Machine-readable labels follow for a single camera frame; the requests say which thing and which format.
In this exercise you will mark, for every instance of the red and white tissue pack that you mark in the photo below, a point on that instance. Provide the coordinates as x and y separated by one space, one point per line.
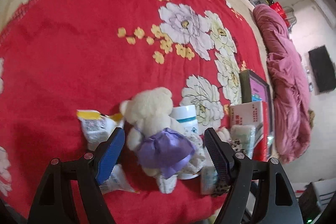
245 115

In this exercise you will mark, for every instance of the black wall television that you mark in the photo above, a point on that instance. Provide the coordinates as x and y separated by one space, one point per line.
321 69

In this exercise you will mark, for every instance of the leopard print scrunchie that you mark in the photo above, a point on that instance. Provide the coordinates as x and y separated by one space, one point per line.
220 188

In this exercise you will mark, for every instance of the green tissue packet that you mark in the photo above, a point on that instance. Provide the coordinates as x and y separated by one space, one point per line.
207 179
244 134

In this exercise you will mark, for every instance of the red floral blanket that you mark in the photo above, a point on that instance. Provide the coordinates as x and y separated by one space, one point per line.
78 43

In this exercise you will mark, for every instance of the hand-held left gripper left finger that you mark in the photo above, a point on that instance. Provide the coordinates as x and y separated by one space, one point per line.
110 155

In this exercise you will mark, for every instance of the white teddy bear purple dress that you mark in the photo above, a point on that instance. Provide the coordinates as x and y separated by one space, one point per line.
149 108

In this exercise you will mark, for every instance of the white pill bottle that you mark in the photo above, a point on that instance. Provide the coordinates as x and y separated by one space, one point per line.
186 116

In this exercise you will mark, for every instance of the white air conditioner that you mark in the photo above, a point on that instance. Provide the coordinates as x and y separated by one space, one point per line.
325 8

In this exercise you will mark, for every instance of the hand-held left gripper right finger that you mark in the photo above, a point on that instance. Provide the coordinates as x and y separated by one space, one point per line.
218 158

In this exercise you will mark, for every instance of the pink quilt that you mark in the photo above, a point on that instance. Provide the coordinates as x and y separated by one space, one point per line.
283 69

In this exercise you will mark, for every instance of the dark rectangular tray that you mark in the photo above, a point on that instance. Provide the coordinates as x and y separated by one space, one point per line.
245 87

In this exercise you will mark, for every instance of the red gift bags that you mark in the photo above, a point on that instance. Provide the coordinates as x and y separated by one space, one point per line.
278 8

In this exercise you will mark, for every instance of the pink book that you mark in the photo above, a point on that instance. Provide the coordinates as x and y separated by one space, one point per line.
258 87

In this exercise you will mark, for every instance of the storage box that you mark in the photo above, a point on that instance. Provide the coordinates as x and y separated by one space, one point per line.
315 197

